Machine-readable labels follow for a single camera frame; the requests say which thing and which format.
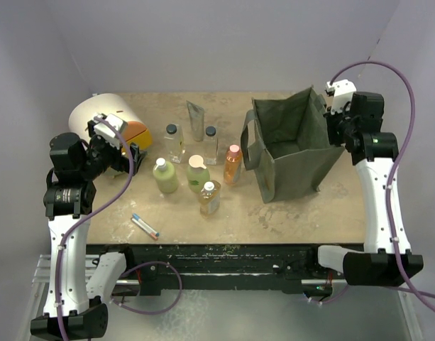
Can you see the green canvas bag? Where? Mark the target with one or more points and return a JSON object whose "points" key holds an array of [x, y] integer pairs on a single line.
{"points": [[285, 142]]}

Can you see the clear bottle dark label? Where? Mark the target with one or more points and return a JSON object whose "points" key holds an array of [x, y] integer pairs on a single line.
{"points": [[210, 145]]}

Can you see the silver squeeze tube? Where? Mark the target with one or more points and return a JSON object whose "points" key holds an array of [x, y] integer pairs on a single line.
{"points": [[196, 118]]}

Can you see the amber bottle white cap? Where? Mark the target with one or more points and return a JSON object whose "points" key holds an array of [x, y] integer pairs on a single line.
{"points": [[209, 198]]}

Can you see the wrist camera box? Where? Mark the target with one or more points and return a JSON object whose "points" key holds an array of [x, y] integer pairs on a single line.
{"points": [[342, 92], [108, 126]]}

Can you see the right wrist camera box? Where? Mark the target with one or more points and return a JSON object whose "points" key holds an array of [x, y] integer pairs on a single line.
{"points": [[342, 92]]}

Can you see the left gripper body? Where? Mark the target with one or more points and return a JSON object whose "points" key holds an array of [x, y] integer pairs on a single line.
{"points": [[104, 155]]}

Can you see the orange capped pen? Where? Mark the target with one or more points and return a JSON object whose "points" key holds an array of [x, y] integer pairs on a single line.
{"points": [[143, 229]]}

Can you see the green pump bottle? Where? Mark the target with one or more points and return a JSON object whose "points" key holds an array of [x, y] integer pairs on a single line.
{"points": [[165, 176]]}

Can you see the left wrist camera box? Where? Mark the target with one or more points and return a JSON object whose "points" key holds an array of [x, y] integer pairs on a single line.
{"points": [[108, 126]]}

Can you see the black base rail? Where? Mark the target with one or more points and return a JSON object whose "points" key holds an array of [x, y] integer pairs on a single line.
{"points": [[288, 268]]}

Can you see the blue capped pen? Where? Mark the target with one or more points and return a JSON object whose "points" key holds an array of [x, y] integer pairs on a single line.
{"points": [[145, 225]]}

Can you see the green bottle beige cap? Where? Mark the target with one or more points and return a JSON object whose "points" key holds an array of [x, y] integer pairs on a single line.
{"points": [[197, 173]]}

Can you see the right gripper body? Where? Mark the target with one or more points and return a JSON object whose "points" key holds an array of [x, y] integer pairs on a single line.
{"points": [[339, 125]]}

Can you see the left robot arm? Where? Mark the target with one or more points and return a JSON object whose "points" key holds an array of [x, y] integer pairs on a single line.
{"points": [[76, 307]]}

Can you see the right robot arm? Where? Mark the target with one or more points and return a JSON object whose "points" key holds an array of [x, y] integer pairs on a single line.
{"points": [[386, 258]]}

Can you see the clear bottle yellow label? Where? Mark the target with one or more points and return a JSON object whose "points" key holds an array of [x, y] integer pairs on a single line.
{"points": [[174, 143]]}

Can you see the orange bottle pink cap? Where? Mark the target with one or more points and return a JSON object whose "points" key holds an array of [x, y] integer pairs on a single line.
{"points": [[232, 165]]}

